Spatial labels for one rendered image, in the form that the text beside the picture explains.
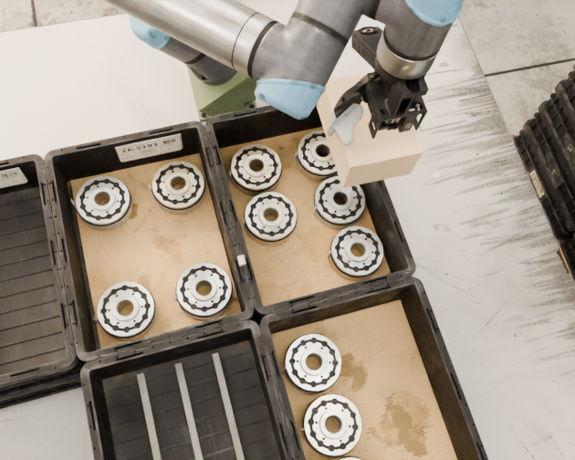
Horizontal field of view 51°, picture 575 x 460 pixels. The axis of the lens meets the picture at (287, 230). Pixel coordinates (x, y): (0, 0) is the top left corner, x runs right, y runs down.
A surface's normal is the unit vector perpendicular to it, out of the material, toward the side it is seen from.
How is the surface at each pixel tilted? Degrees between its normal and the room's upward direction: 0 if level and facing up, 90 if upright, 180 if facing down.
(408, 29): 91
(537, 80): 0
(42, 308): 0
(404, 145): 0
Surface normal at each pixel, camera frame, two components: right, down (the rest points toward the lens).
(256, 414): 0.07, -0.36
